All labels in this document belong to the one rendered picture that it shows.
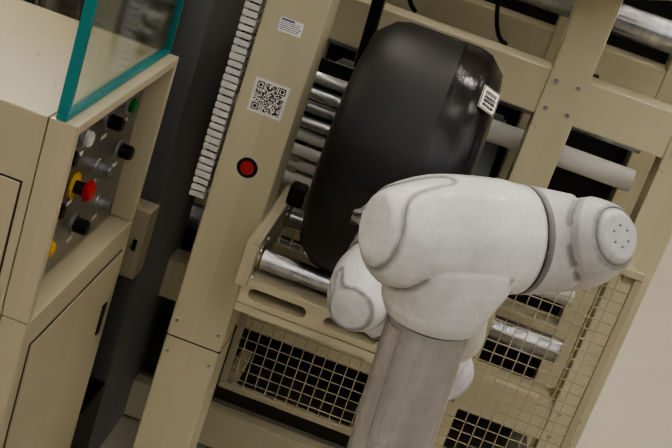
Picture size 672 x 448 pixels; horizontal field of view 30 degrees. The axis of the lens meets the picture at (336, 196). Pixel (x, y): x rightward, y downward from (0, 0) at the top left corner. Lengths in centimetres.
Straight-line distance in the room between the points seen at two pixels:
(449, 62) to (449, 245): 117
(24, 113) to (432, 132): 79
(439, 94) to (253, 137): 43
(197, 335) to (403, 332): 142
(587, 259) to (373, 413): 31
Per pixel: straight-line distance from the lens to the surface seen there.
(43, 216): 211
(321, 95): 300
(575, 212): 147
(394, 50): 250
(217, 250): 275
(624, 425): 469
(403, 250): 137
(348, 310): 194
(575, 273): 148
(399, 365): 148
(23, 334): 221
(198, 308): 281
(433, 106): 243
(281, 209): 281
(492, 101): 249
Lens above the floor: 200
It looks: 21 degrees down
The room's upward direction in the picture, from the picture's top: 19 degrees clockwise
